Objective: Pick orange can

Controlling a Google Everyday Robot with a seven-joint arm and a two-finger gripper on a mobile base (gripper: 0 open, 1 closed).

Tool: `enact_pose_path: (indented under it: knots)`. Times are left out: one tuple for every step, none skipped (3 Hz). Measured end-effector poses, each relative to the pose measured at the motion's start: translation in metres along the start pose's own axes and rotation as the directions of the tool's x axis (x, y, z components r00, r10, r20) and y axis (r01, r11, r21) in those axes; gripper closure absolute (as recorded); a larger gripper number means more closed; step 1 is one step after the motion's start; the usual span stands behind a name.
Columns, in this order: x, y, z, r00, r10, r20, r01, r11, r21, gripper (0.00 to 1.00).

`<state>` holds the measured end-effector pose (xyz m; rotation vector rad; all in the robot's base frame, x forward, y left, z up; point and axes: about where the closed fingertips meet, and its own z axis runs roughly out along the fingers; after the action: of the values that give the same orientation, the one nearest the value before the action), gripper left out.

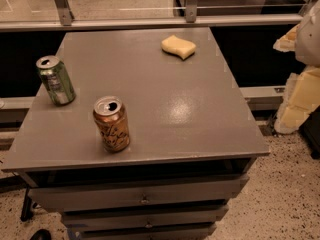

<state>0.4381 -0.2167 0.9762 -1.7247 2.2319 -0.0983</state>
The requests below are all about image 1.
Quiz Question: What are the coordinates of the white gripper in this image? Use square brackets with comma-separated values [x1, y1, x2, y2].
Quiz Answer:
[273, 0, 320, 134]

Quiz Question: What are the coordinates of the orange soda can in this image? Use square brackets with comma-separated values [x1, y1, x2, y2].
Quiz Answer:
[93, 96, 130, 153]

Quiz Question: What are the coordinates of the green soda can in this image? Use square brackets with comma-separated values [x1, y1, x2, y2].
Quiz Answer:
[36, 55, 76, 106]

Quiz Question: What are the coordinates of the yellow sponge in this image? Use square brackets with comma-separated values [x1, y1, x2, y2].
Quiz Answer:
[161, 35, 196, 60]

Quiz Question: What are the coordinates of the grey drawer cabinet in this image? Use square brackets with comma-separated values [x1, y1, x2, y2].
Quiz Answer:
[4, 28, 269, 240]

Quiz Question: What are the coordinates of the black shoe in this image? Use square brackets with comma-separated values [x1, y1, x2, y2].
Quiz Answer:
[30, 229, 52, 240]

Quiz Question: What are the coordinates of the black cabinet leg stand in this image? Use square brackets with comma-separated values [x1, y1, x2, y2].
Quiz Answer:
[20, 188, 33, 222]

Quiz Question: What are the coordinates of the grey metal railing frame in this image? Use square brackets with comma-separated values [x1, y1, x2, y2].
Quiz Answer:
[0, 0, 316, 98]

